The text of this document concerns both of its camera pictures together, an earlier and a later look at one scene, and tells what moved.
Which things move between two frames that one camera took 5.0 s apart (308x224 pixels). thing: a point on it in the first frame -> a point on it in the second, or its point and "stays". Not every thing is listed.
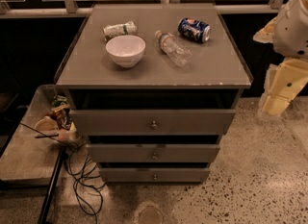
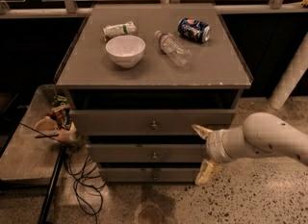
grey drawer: (153, 153) stays
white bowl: (127, 51) stays
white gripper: (291, 31) -> (214, 146)
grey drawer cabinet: (153, 89) stays
